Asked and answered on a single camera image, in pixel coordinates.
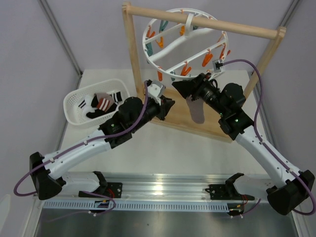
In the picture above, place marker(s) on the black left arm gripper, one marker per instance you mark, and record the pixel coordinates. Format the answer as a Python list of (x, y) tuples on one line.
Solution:
[(166, 104)]

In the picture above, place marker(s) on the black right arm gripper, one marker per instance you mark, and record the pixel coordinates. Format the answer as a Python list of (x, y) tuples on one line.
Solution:
[(194, 87)]

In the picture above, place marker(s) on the taupe sock with orange stripes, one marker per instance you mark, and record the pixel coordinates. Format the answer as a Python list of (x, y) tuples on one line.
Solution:
[(196, 110)]

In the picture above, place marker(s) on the white round clip hanger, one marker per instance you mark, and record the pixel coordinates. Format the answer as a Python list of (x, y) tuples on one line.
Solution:
[(180, 51)]

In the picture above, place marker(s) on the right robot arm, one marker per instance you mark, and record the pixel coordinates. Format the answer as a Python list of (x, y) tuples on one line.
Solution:
[(288, 186)]

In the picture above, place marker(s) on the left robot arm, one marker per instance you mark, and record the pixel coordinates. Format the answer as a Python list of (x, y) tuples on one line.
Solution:
[(51, 176)]

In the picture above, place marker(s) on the white perforated plastic basket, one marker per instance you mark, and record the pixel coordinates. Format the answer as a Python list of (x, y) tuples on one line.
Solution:
[(77, 103)]

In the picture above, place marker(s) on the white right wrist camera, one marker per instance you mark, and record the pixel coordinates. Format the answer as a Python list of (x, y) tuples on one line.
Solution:
[(218, 68)]

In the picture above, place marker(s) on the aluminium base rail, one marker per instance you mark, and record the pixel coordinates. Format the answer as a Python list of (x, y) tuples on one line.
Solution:
[(124, 186)]

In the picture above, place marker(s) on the metal wall rail right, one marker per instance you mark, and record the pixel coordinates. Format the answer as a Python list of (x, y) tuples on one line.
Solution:
[(277, 15)]

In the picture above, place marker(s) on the metal wall rail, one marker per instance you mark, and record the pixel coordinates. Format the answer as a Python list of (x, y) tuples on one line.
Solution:
[(277, 15), (60, 35)]

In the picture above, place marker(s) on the white slotted cable duct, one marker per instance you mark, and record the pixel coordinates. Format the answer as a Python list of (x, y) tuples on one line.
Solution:
[(124, 205)]

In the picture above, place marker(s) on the metal wall rail left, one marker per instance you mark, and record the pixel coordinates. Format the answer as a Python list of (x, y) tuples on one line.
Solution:
[(60, 35)]

